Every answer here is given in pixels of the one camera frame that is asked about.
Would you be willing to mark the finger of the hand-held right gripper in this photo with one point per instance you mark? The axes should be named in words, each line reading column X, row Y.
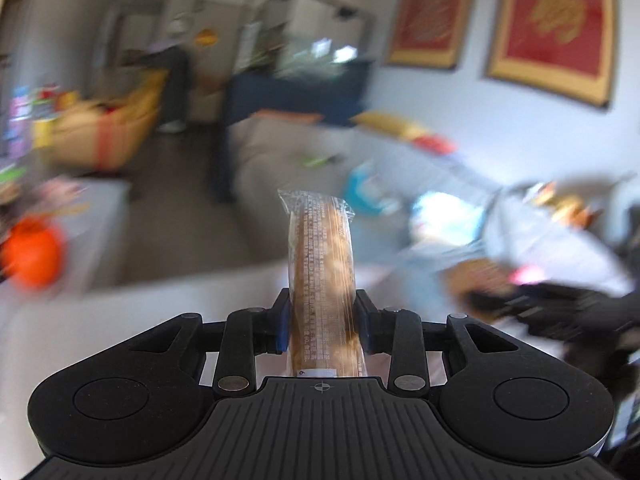
column 500, row 304

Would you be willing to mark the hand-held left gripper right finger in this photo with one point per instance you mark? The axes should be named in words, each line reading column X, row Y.
column 364, row 327

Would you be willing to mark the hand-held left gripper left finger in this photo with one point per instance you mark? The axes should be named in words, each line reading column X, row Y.
column 281, row 325

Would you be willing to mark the clear biscuit packet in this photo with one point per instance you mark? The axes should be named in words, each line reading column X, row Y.
column 320, row 280

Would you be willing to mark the teal box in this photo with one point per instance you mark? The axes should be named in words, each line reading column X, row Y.
column 370, row 190

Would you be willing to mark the grey sofa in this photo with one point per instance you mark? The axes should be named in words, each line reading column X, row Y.
column 280, row 160

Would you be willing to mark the orange pumpkin bucket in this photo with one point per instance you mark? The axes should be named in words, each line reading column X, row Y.
column 32, row 252

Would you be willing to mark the dark hanging coat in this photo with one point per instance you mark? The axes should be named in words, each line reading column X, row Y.
column 176, row 87

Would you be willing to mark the yellow sofa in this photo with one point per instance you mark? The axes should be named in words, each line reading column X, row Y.
column 100, row 130

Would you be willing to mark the red framed wall hanging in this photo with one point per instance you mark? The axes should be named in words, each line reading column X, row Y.
column 432, row 10
column 555, row 25

